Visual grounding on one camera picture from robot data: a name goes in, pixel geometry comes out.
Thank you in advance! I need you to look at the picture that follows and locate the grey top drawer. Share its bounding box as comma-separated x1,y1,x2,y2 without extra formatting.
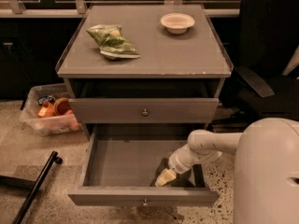
69,98,218,123

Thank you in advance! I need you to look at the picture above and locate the clear plastic storage bin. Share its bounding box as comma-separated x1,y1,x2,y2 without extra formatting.
20,83,82,135

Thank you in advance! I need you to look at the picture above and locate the grey drawer cabinet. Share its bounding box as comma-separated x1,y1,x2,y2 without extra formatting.
58,5,233,135

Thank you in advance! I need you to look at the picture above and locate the grey drawer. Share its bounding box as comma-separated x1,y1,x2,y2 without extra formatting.
69,98,218,123
68,124,219,207

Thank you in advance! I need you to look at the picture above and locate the black office chair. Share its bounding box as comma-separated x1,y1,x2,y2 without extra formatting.
212,0,299,130

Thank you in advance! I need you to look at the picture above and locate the metal window railing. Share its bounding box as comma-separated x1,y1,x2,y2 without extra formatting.
0,0,241,19

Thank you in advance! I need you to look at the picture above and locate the green chip bag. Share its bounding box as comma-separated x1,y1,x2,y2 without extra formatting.
86,24,140,60

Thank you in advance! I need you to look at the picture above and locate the black metal stand leg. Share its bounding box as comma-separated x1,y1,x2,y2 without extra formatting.
0,151,63,224

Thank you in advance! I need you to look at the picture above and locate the orange cup in bin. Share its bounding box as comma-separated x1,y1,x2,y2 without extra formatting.
53,97,70,116

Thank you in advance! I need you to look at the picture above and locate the white paper bowl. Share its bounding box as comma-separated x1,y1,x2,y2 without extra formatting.
160,13,195,35

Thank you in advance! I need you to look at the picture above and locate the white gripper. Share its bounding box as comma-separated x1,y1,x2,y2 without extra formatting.
155,145,205,187

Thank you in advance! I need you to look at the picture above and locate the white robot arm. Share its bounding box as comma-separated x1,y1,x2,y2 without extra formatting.
155,54,299,224

